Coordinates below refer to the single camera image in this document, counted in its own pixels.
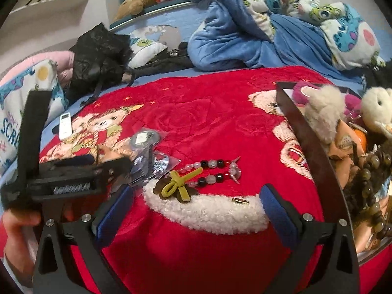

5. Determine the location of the pink plush toy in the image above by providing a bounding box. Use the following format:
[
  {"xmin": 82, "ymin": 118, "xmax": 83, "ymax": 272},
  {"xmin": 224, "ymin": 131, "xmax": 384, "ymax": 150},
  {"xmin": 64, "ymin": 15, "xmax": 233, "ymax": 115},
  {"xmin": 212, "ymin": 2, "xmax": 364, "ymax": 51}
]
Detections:
[{"xmin": 291, "ymin": 81, "xmax": 363, "ymax": 120}]

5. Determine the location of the black strap bag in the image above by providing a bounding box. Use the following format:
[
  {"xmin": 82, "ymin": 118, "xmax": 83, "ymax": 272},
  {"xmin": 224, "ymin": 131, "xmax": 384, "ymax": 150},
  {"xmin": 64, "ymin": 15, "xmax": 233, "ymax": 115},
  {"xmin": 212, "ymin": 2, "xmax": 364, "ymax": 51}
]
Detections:
[{"xmin": 80, "ymin": 41, "xmax": 193, "ymax": 108}]

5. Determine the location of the beige furry plush toy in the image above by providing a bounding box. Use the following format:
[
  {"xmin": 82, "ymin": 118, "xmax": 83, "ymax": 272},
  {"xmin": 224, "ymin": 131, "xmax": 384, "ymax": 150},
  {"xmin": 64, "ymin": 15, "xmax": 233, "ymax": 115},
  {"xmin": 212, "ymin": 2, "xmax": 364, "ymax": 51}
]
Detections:
[{"xmin": 303, "ymin": 85, "xmax": 348, "ymax": 144}]

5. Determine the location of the white plush toy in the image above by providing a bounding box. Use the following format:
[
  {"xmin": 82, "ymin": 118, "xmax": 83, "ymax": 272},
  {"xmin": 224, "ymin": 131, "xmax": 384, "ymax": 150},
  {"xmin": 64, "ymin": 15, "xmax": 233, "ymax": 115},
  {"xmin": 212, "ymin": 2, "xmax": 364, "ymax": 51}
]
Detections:
[{"xmin": 360, "ymin": 86, "xmax": 392, "ymax": 141}]

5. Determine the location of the green bow hair tie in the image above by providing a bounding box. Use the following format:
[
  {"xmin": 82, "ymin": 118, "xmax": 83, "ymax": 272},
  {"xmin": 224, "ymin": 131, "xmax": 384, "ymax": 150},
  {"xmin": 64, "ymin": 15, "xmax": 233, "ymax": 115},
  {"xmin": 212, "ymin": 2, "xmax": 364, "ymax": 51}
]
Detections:
[{"xmin": 152, "ymin": 168, "xmax": 203, "ymax": 205}]

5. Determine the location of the orange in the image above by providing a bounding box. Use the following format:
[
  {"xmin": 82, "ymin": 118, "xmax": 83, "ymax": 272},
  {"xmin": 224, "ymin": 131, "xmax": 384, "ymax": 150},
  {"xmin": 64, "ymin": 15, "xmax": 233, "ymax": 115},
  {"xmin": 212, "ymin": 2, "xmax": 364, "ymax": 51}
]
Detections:
[{"xmin": 352, "ymin": 129, "xmax": 368, "ymax": 155}]

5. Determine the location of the red printed blanket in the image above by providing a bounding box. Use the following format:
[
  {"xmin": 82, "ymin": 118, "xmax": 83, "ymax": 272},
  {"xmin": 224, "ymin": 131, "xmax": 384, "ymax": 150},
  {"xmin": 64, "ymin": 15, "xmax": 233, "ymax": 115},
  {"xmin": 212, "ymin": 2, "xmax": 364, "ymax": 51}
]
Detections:
[{"xmin": 38, "ymin": 66, "xmax": 362, "ymax": 294}]

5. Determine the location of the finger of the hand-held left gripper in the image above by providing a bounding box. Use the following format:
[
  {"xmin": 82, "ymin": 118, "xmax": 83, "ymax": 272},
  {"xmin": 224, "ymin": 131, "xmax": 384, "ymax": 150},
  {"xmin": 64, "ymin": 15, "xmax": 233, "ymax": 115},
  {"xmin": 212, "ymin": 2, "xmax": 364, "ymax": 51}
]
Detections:
[
  {"xmin": 40, "ymin": 155, "xmax": 96, "ymax": 170},
  {"xmin": 99, "ymin": 156, "xmax": 134, "ymax": 187}
]

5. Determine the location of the small cartoon printed pillow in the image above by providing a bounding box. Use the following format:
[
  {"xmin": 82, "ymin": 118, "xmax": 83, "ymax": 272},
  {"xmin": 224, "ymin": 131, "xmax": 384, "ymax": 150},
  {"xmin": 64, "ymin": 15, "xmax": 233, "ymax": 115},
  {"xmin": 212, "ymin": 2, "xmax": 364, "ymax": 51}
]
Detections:
[{"xmin": 129, "ymin": 24, "xmax": 181, "ymax": 69}]

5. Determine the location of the blue cartoon printed quilt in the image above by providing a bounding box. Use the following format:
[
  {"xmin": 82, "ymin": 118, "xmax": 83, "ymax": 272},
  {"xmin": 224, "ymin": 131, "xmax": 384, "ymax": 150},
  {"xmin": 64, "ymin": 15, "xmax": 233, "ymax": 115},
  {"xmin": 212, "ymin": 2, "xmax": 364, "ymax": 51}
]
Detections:
[{"xmin": 187, "ymin": 0, "xmax": 386, "ymax": 71}]

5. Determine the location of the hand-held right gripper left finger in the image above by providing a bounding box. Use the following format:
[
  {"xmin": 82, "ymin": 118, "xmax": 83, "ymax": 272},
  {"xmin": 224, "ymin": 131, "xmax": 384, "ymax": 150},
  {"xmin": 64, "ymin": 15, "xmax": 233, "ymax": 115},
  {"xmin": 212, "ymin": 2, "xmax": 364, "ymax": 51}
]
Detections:
[{"xmin": 33, "ymin": 185, "xmax": 135, "ymax": 294}]

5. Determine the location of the person's left forearm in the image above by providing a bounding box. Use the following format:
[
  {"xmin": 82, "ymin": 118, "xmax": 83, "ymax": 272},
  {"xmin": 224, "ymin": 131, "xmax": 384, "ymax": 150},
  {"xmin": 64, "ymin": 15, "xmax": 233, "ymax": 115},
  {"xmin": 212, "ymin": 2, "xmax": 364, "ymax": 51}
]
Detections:
[{"xmin": 3, "ymin": 245, "xmax": 35, "ymax": 290}]

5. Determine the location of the white fluffy hair clip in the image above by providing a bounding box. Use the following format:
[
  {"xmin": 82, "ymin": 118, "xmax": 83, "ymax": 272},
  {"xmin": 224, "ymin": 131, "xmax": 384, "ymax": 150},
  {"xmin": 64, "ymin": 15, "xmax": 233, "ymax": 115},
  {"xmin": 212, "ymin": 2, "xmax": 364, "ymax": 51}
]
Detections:
[{"xmin": 143, "ymin": 184, "xmax": 270, "ymax": 236}]

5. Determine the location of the pink and black bead bracelet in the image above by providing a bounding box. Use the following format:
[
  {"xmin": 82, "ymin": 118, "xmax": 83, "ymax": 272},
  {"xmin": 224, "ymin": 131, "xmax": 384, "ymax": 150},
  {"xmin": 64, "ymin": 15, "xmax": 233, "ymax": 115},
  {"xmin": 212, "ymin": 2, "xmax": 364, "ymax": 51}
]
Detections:
[{"xmin": 179, "ymin": 156, "xmax": 242, "ymax": 189}]

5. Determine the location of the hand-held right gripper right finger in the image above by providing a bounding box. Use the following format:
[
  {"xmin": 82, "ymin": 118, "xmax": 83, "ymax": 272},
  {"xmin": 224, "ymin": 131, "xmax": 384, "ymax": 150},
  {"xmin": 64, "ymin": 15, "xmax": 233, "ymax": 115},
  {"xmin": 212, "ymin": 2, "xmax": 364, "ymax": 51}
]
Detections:
[{"xmin": 259, "ymin": 184, "xmax": 360, "ymax": 294}]

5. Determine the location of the brown bead bracelet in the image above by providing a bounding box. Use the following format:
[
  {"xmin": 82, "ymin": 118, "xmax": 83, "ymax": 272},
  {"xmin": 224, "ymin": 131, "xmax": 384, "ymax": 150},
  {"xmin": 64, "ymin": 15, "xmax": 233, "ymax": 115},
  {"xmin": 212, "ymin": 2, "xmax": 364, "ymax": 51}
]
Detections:
[{"xmin": 357, "ymin": 153, "xmax": 392, "ymax": 239}]

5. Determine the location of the metal bed rail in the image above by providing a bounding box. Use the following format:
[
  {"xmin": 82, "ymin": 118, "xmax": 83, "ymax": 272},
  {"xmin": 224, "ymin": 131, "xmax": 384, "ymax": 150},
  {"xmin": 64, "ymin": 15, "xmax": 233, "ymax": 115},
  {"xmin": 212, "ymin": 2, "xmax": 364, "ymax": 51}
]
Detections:
[{"xmin": 109, "ymin": 0, "xmax": 192, "ymax": 31}]

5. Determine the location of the person's left hand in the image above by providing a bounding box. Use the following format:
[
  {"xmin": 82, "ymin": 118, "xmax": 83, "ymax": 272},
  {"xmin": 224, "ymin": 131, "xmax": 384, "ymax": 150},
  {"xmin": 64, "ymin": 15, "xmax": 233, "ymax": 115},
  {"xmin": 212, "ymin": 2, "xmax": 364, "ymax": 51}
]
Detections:
[{"xmin": 1, "ymin": 210, "xmax": 42, "ymax": 252}]

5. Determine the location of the pink pillow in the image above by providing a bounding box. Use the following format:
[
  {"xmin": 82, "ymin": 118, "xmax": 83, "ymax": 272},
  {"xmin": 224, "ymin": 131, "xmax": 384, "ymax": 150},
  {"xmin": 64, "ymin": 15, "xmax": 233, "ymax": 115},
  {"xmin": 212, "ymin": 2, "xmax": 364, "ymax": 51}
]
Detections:
[{"xmin": 0, "ymin": 50, "xmax": 75, "ymax": 89}]

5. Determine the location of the black storage box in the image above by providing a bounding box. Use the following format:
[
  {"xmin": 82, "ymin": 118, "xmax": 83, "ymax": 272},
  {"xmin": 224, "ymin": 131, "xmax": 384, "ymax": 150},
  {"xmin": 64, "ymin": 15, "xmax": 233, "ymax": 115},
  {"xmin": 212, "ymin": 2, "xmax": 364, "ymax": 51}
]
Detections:
[{"xmin": 275, "ymin": 81, "xmax": 392, "ymax": 267}]

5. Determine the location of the white shelf unit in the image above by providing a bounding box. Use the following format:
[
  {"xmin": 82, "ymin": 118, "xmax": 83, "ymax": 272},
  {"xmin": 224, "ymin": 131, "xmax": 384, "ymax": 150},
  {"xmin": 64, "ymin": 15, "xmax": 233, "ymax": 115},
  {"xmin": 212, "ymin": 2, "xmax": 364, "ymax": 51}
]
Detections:
[{"xmin": 8, "ymin": 0, "xmax": 91, "ymax": 26}]

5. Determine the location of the black puffer jacket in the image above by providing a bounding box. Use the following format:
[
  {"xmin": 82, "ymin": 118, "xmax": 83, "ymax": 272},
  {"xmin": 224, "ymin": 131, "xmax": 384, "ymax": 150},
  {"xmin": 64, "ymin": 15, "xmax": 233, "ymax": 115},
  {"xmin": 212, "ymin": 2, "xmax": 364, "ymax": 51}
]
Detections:
[{"xmin": 66, "ymin": 23, "xmax": 134, "ymax": 105}]

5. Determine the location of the large cartoon printed pillow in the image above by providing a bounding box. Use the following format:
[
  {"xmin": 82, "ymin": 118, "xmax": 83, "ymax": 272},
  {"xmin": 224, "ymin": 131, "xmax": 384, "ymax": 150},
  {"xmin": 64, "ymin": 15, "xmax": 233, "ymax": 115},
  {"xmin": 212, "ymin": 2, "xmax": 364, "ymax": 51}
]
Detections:
[{"xmin": 0, "ymin": 60, "xmax": 66, "ymax": 176}]

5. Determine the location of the white remote control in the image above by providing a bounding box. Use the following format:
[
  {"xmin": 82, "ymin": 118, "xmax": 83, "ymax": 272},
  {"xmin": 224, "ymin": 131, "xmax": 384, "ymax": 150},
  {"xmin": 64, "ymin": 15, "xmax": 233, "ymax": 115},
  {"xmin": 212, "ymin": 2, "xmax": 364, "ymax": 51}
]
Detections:
[{"xmin": 58, "ymin": 112, "xmax": 74, "ymax": 140}]

